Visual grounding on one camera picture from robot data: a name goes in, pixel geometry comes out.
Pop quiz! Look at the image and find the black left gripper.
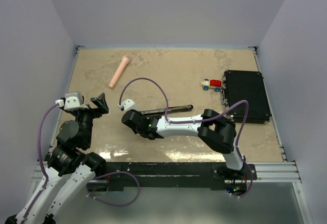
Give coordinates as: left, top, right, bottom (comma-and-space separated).
72, 92, 108, 146

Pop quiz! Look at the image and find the black stapler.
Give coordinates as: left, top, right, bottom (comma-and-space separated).
141, 104, 193, 117

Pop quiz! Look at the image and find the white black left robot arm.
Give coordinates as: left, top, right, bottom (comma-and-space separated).
6, 92, 109, 223

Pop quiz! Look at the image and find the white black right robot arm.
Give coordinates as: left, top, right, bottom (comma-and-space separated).
121, 109, 246, 180

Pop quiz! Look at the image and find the pink toy microphone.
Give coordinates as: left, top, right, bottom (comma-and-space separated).
109, 56, 130, 88

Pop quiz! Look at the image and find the red toy block car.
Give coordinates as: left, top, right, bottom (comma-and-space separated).
201, 79, 222, 92

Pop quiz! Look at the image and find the black hard case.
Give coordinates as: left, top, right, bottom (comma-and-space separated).
221, 70, 271, 124

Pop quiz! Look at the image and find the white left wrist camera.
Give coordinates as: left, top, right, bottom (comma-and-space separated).
55, 91, 87, 111

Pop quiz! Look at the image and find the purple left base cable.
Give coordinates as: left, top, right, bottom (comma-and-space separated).
85, 171, 141, 207

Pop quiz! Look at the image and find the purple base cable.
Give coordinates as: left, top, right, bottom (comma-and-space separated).
228, 157, 256, 199
85, 171, 141, 207

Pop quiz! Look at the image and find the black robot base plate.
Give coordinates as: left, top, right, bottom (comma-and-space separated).
86, 161, 258, 192

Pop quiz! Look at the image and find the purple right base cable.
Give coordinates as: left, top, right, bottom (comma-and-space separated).
228, 157, 256, 199

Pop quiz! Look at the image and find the aluminium frame rail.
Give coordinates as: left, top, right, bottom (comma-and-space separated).
253, 162, 301, 183

